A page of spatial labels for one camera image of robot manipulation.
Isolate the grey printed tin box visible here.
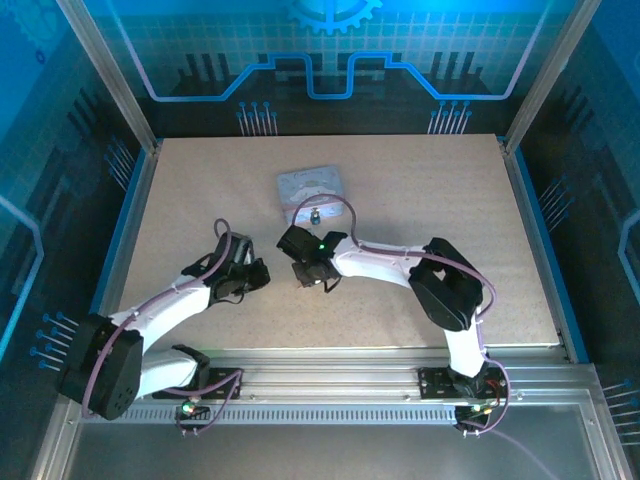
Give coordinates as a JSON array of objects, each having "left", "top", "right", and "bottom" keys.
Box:
[{"left": 276, "top": 163, "right": 349, "bottom": 226}]

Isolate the blue side trim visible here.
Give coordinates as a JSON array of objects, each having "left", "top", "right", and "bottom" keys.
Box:
[
  {"left": 89, "top": 147, "right": 152, "bottom": 321},
  {"left": 513, "top": 147, "right": 591, "bottom": 365}
]

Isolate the left controller board with LED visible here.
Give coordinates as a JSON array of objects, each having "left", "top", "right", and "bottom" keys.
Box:
[{"left": 177, "top": 397, "right": 211, "bottom": 419}]

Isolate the controller board with led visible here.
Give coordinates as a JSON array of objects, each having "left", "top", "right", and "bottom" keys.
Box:
[
  {"left": 177, "top": 397, "right": 211, "bottom": 419},
  {"left": 455, "top": 402, "right": 494, "bottom": 426}
]

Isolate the grey metal panel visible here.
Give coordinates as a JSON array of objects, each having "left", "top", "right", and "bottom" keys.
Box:
[{"left": 29, "top": 389, "right": 632, "bottom": 480}]

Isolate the right controller board with LED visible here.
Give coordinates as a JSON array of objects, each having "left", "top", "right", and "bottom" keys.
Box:
[{"left": 455, "top": 402, "right": 494, "bottom": 426}]

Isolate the aluminium mounting rail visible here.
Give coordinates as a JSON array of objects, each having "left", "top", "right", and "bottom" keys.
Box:
[{"left": 64, "top": 347, "right": 601, "bottom": 407}]

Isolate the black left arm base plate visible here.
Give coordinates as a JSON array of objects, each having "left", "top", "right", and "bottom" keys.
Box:
[{"left": 152, "top": 367, "right": 245, "bottom": 401}]

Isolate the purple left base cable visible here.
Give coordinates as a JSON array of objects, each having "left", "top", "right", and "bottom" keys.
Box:
[{"left": 174, "top": 369, "right": 245, "bottom": 437}]

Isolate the aluminium side rail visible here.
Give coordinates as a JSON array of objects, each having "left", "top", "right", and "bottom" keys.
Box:
[
  {"left": 102, "top": 142, "right": 164, "bottom": 351},
  {"left": 499, "top": 137, "right": 576, "bottom": 364}
]

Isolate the slotted grey cable duct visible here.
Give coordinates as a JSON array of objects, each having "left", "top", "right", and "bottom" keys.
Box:
[{"left": 79, "top": 405, "right": 464, "bottom": 426}]

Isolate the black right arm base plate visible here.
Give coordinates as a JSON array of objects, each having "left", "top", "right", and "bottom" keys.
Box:
[{"left": 418, "top": 364, "right": 511, "bottom": 401}]

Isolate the aluminium frame post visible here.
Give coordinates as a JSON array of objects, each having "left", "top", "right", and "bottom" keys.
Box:
[
  {"left": 502, "top": 0, "right": 604, "bottom": 154},
  {"left": 54, "top": 0, "right": 164, "bottom": 154}
]

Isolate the purple cable under panel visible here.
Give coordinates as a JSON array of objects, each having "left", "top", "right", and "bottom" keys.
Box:
[{"left": 482, "top": 428, "right": 557, "bottom": 480}]

